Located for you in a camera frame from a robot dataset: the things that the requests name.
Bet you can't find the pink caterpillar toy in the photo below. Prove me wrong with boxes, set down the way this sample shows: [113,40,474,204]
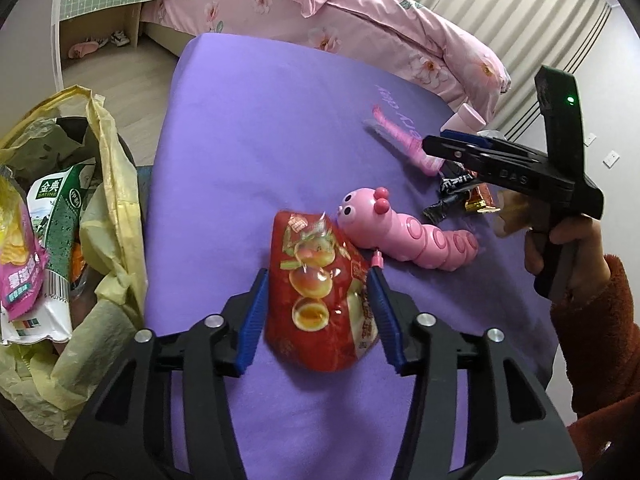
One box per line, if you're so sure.
[336,187,480,272]

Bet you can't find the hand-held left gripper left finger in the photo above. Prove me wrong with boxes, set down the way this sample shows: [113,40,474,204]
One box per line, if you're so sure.
[52,269,271,480]

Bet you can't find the gold candy wrapper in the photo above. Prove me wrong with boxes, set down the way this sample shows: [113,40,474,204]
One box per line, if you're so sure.
[464,184,501,215]

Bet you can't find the person's right hand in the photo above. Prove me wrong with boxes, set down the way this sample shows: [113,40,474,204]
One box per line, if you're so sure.
[525,215,613,307]

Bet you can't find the pink toy comb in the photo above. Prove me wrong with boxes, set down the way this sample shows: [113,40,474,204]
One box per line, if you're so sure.
[364,104,443,177]

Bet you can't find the beige bed frame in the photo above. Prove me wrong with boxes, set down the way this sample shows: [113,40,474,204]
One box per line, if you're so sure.
[140,19,183,58]

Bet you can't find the purple table mat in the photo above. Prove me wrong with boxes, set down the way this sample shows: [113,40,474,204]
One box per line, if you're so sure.
[142,33,573,480]

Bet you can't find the green white milk packet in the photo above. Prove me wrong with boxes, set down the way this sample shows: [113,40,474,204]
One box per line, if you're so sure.
[0,160,96,346]

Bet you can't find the white pleated curtain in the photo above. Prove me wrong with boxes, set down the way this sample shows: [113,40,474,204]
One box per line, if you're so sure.
[335,0,613,141]

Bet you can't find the person's right forearm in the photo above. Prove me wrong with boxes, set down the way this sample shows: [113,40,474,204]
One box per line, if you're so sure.
[549,255,640,473]

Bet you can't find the pink floral duvet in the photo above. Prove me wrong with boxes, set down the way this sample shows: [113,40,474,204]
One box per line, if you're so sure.
[142,0,512,116]

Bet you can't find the black white candy wrapper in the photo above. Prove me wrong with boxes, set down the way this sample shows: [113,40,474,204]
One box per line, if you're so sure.
[439,172,478,195]

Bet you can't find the wooden open cabinet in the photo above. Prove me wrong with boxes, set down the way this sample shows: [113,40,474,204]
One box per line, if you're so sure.
[59,2,146,58]

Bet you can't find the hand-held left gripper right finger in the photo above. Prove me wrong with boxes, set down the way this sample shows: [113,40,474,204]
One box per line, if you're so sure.
[367,266,583,480]

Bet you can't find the yellow plastic bag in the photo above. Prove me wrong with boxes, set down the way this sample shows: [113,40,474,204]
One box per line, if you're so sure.
[0,85,148,413]

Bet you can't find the pink yellow chip packet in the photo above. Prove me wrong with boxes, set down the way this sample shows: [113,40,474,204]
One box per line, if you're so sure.
[0,165,50,322]

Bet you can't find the orange snack packet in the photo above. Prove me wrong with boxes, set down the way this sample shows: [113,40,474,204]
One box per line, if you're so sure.
[69,242,93,286]

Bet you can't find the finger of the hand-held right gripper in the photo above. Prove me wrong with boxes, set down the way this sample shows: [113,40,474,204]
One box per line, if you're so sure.
[422,135,543,173]
[441,129,532,153]

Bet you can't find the red fruit snack packet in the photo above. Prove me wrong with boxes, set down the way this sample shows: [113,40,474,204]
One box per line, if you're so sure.
[265,210,383,373]

